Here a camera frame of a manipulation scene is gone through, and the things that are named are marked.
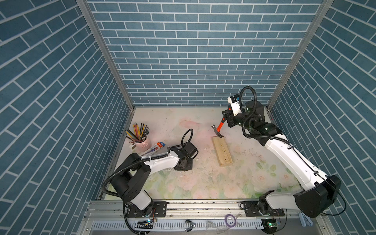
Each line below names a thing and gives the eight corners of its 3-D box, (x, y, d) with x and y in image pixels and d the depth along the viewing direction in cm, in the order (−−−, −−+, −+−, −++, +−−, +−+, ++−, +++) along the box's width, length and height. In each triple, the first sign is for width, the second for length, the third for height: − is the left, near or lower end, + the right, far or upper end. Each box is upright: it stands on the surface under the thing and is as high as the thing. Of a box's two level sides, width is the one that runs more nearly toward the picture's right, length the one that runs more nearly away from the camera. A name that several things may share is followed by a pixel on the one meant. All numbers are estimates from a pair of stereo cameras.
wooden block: (220, 167, 90) (221, 164, 87) (212, 139, 103) (212, 136, 100) (232, 165, 91) (233, 162, 88) (222, 138, 104) (223, 135, 101)
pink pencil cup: (140, 152, 96) (135, 144, 88) (142, 145, 99) (137, 136, 91) (150, 152, 96) (145, 144, 88) (151, 145, 99) (147, 136, 91)
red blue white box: (143, 160, 93) (143, 159, 92) (140, 155, 95) (139, 154, 94) (165, 145, 100) (165, 143, 99) (162, 141, 102) (162, 139, 101)
